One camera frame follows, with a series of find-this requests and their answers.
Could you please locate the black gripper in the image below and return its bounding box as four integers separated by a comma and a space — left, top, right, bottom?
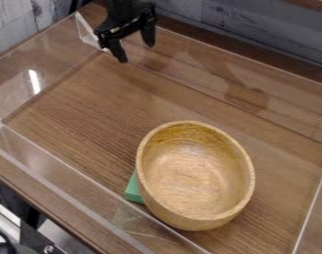
92, 0, 158, 64

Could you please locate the green block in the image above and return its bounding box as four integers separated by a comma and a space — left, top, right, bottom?
124, 173, 143, 204

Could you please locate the clear acrylic corner bracket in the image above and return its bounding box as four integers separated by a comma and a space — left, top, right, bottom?
75, 12, 108, 53

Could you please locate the black metal bracket with bolt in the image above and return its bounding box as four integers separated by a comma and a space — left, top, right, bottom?
20, 221, 67, 254

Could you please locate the clear acrylic tray wall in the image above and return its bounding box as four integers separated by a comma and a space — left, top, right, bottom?
0, 15, 322, 254

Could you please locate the black cable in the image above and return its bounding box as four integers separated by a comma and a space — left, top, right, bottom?
0, 229, 15, 254

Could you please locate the brown wooden oval bowl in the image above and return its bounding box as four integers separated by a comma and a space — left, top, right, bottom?
135, 120, 255, 231

